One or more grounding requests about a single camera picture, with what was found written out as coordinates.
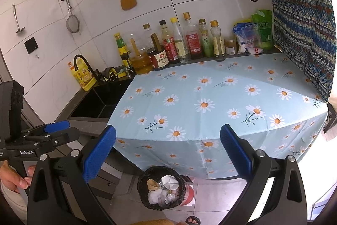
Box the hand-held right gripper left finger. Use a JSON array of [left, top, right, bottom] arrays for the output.
[[27, 124, 117, 225]]

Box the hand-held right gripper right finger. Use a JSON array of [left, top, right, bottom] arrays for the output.
[[220, 124, 308, 225]]

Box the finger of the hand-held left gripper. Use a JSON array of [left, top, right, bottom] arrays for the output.
[[21, 120, 71, 136], [25, 127, 80, 148]]

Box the black trash bin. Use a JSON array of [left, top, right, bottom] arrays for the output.
[[137, 166, 187, 211]]

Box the person's left forearm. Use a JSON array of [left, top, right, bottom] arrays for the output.
[[0, 183, 28, 224]]

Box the person's left hand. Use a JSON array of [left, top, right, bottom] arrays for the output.
[[0, 163, 36, 192]]

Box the daisy printed blue tablecloth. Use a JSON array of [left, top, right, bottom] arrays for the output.
[[107, 54, 328, 180]]

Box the black kitchen sink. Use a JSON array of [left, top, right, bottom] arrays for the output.
[[70, 80, 136, 120]]

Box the yellow dish soap bottle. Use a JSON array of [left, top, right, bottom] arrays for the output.
[[67, 61, 97, 92]]

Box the red plastic container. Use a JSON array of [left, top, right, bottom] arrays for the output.
[[182, 180, 195, 206]]

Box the black curved faucet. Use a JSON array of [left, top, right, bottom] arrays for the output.
[[73, 54, 100, 83]]

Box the sponge rack with yellow sponge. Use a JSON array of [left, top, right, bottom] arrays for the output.
[[99, 66, 136, 82]]

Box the person's foot in black slipper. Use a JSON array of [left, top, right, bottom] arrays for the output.
[[185, 216, 202, 225]]

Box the metal ladle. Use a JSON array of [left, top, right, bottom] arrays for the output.
[[12, 4, 25, 34]]

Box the person's tan clothing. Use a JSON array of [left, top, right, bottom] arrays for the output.
[[134, 218, 185, 225]]

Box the clear cooking oil jug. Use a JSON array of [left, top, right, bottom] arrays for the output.
[[128, 34, 153, 75]]

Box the green label sauce bottle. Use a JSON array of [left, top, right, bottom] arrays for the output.
[[114, 33, 132, 69]]

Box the small white red packet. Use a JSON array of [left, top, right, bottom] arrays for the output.
[[246, 46, 264, 55]]

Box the metal mesh strainer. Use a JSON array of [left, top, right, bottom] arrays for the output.
[[65, 0, 80, 34]]

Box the small glass jar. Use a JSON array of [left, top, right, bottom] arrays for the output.
[[225, 39, 237, 56]]

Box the yellow cap seasoning bottle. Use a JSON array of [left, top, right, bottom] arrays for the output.
[[210, 20, 226, 61]]

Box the dark sauce jug red label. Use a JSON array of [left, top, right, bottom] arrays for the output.
[[147, 33, 170, 69]]

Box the green oil glass bottle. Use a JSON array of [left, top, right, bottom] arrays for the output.
[[198, 19, 213, 57]]

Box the white blue salt bag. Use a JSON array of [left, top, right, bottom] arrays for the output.
[[232, 19, 260, 55]]

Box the clear bottle yellow cap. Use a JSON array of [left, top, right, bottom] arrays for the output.
[[170, 17, 191, 64]]

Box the black cap red label bottle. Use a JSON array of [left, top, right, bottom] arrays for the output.
[[159, 20, 179, 65]]

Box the green plastic pouch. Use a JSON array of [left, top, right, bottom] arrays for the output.
[[251, 9, 275, 51]]

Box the clear bottle gold cap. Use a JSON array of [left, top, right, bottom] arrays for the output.
[[142, 23, 154, 51]]

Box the blue patterned curtain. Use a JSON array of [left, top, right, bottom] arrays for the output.
[[259, 0, 337, 103]]

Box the small black wall switch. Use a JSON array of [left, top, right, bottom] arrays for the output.
[[24, 37, 38, 54]]

